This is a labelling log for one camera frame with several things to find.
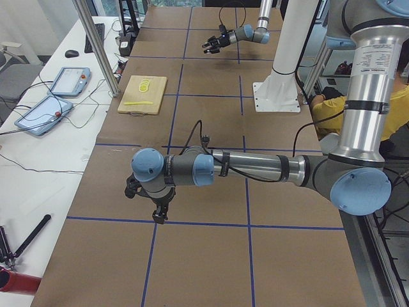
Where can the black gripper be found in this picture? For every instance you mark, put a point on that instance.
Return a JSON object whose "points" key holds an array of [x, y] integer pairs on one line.
{"points": [[159, 202], [223, 39]]}

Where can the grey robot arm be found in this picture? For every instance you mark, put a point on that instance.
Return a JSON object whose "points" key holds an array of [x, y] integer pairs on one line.
{"points": [[245, 32], [239, 150]]}

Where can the bamboo cutting board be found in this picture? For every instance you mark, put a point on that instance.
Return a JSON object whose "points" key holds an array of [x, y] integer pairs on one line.
{"points": [[154, 94]]}

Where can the yellow plastic knife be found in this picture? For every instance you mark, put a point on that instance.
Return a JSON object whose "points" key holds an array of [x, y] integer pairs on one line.
{"points": [[143, 102]]}

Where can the person in yellow shirt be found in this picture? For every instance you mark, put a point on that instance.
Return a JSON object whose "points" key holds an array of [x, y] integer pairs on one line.
{"points": [[330, 102]]}

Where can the teach pendant with red button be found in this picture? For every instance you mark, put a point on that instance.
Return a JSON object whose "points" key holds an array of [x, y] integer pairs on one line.
{"points": [[44, 115]]}

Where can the black computer mouse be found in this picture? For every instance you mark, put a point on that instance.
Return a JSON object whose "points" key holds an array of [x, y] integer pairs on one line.
{"points": [[71, 53]]}

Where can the red cylinder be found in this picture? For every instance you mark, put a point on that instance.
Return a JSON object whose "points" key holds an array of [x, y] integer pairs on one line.
{"points": [[18, 283]]}

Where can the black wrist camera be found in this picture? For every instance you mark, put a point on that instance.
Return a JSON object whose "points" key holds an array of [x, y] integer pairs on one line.
{"points": [[223, 30]]}

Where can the aluminium frame post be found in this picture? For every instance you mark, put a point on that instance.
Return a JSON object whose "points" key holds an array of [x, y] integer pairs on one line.
{"points": [[97, 45]]}

